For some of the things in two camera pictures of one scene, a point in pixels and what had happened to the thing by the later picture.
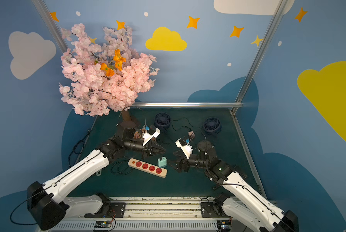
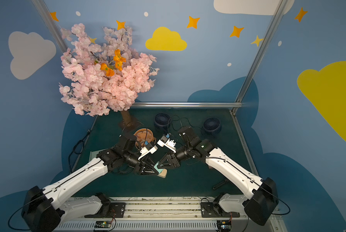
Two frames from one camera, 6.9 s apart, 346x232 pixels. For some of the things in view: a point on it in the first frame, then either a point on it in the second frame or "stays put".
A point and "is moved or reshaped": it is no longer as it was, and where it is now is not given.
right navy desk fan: x=212 y=125 stays put
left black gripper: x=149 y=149 to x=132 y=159
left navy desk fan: x=162 y=121 stays put
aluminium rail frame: x=152 y=214 stays put
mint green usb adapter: x=162 y=163 is moved or reshaped
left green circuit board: x=102 y=224 stays put
